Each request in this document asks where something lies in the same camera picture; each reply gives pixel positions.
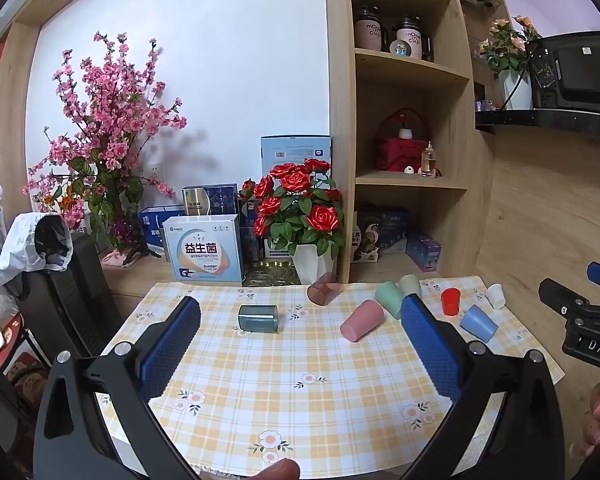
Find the light blue cup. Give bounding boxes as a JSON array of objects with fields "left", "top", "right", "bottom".
[{"left": 459, "top": 304, "right": 499, "bottom": 344}]

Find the dark blue gold box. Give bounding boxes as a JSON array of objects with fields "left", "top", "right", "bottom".
[{"left": 182, "top": 183, "right": 240, "bottom": 218}]

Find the small blue box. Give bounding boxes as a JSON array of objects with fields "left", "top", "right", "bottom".
[{"left": 406, "top": 233, "right": 442, "bottom": 272}]

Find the orange rose plant white vase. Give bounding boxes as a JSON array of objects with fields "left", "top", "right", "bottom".
[{"left": 475, "top": 15, "right": 543, "bottom": 111}]

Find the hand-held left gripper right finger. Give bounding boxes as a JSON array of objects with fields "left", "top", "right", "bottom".
[{"left": 400, "top": 294, "right": 573, "bottom": 480}]

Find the blue carton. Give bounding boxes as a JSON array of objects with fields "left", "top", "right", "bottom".
[{"left": 139, "top": 205, "right": 187, "bottom": 248}]

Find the blue printed box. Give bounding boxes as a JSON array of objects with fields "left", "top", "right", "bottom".
[{"left": 375, "top": 208, "right": 412, "bottom": 255}]

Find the pink blossom branch plant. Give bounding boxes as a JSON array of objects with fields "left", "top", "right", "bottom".
[{"left": 22, "top": 31, "right": 188, "bottom": 267}]

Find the red rose plant white pot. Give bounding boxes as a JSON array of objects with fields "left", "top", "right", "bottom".
[{"left": 239, "top": 158, "right": 344, "bottom": 285}]

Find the pink cup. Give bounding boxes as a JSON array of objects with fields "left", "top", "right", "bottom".
[{"left": 340, "top": 299, "right": 385, "bottom": 343}]

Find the yellow checked floral tablecloth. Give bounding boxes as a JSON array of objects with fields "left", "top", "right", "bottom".
[{"left": 96, "top": 274, "right": 566, "bottom": 480}]

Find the green cup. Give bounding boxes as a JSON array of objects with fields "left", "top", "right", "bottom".
[{"left": 375, "top": 281, "right": 405, "bottom": 321}]

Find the dark box with swan print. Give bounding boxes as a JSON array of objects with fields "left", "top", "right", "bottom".
[{"left": 352, "top": 210, "right": 381, "bottom": 264}]

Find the wooden shelf unit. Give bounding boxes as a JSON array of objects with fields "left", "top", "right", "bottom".
[{"left": 324, "top": 0, "right": 512, "bottom": 286}]

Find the red basket with handle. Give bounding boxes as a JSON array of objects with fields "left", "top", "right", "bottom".
[{"left": 374, "top": 108, "right": 431, "bottom": 173}]

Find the black counter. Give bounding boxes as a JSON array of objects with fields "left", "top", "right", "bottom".
[{"left": 475, "top": 108, "right": 600, "bottom": 136}]

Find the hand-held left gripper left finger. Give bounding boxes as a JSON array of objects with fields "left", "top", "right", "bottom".
[{"left": 32, "top": 296, "right": 203, "bottom": 480}]

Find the grey white jacket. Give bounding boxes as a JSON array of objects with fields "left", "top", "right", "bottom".
[{"left": 0, "top": 212, "right": 76, "bottom": 290}]

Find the black office chair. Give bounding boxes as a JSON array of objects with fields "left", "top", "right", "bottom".
[{"left": 16, "top": 232, "right": 126, "bottom": 371}]

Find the white and blue box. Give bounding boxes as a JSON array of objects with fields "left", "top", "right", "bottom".
[{"left": 161, "top": 214, "right": 245, "bottom": 282}]

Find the black microwave oven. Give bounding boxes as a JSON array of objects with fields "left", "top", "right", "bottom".
[{"left": 525, "top": 31, "right": 600, "bottom": 113}]

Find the pale grey-green cup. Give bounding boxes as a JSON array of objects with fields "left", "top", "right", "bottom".
[{"left": 398, "top": 274, "right": 422, "bottom": 300}]

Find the person's left hand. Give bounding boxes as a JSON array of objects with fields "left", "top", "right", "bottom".
[{"left": 252, "top": 458, "right": 301, "bottom": 480}]

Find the clear blue-grey cup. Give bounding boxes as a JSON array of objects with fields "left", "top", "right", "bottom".
[{"left": 238, "top": 304, "right": 280, "bottom": 333}]

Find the clear glass bottle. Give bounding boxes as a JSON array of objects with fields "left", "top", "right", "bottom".
[{"left": 420, "top": 141, "right": 438, "bottom": 178}]

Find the clear dark red cup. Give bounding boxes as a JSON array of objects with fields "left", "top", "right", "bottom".
[{"left": 307, "top": 282, "right": 344, "bottom": 306}]

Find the tall light blue box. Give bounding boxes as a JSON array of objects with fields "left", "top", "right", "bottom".
[{"left": 260, "top": 135, "right": 332, "bottom": 181}]

